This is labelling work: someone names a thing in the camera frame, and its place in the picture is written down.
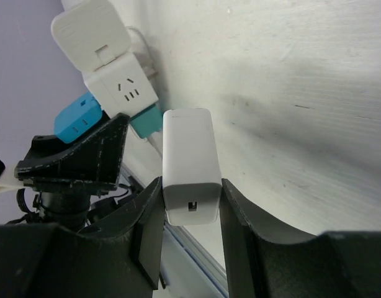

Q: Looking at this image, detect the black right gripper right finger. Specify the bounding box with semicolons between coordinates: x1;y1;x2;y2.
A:
220;179;381;297

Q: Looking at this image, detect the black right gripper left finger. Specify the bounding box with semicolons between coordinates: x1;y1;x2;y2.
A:
0;178;165;297

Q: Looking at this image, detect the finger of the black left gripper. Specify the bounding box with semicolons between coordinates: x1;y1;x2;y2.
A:
15;113;130;189

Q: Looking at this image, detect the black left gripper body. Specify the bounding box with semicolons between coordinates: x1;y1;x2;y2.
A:
17;166;142;232

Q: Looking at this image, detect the blue plug adapter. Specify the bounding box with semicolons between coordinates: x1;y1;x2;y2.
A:
53;92;109;144

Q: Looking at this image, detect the white cube socket adapter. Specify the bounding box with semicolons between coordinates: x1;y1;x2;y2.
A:
83;52;158;118

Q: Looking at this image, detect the white plug adapter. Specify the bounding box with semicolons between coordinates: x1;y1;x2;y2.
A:
51;0;131;72

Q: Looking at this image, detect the white long usb charger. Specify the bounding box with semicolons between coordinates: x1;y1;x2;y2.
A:
162;108;222;226

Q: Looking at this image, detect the white usb cable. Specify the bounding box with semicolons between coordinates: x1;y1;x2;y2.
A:
127;26;165;159

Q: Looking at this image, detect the teal usb charger plug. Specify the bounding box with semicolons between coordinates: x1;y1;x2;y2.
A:
130;104;163;138

